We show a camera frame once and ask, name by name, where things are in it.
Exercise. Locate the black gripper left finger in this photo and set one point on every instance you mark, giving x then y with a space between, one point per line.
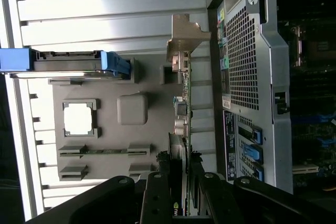
123 203

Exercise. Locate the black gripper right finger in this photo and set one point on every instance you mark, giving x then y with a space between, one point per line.
252 203

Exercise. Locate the blue expansion slot latch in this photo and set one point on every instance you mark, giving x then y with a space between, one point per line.
259 174
254 153
257 135

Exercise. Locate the green RAM stick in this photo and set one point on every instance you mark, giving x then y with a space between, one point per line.
105 152

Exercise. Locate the white expansion slot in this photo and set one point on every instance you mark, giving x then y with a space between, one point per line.
304 169

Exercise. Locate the dark motherboard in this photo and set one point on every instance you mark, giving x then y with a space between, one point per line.
312 134

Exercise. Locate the silver CPU chip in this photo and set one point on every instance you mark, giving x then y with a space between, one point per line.
78 117

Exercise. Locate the grey open PC case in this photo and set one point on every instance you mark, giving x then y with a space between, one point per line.
244 64

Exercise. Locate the hard disk in blue caddy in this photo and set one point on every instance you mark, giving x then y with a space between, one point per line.
65 62

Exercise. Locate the CPU socket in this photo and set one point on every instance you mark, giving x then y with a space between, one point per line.
312 45

